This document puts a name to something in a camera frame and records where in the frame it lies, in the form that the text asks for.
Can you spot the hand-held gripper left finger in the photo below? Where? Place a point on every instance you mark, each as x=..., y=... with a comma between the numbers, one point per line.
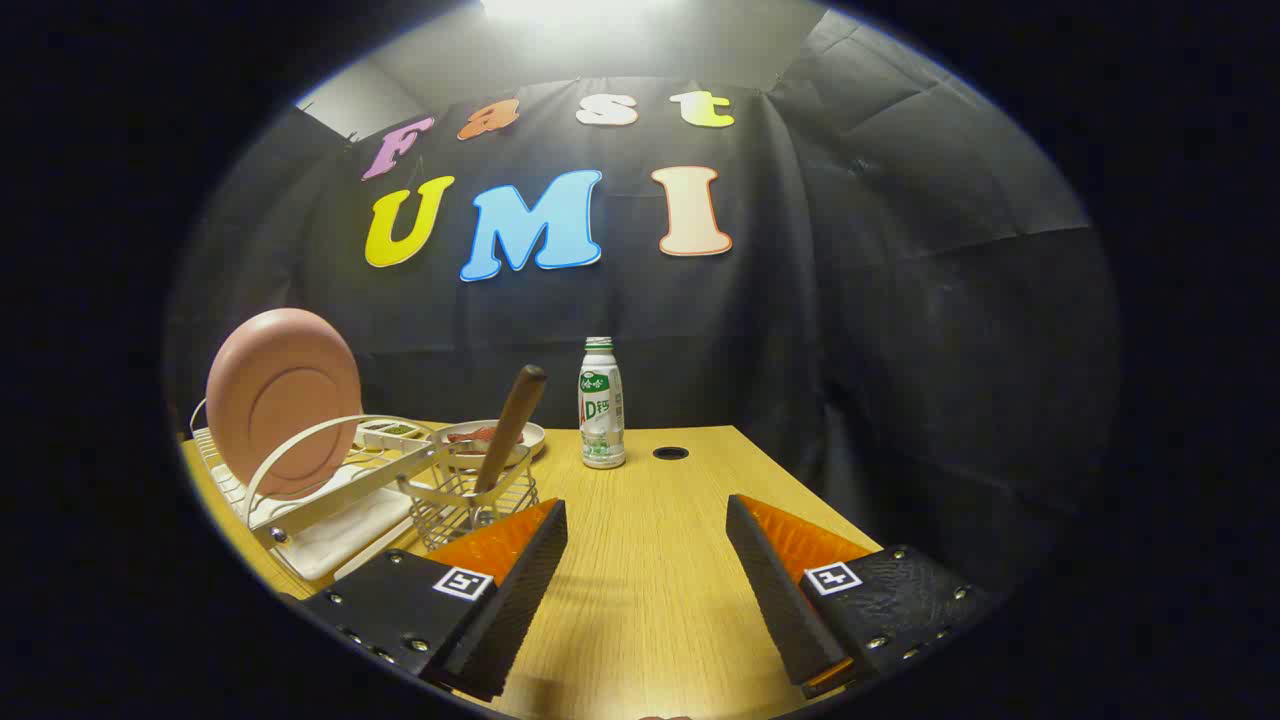
x=520, y=600

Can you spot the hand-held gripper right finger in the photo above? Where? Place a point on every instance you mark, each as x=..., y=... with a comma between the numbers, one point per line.
x=775, y=600

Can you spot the pink plate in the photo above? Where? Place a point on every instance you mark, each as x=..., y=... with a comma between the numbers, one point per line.
x=280, y=400

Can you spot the beige round plate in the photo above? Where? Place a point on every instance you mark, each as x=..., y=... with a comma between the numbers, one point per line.
x=535, y=436

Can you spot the red meat piece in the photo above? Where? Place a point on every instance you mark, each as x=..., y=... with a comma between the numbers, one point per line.
x=472, y=434

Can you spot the white green drink bottle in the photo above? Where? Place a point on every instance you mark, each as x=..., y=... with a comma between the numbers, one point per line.
x=601, y=410

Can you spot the white sectioned condiment tray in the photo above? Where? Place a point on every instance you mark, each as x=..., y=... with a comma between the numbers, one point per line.
x=395, y=431

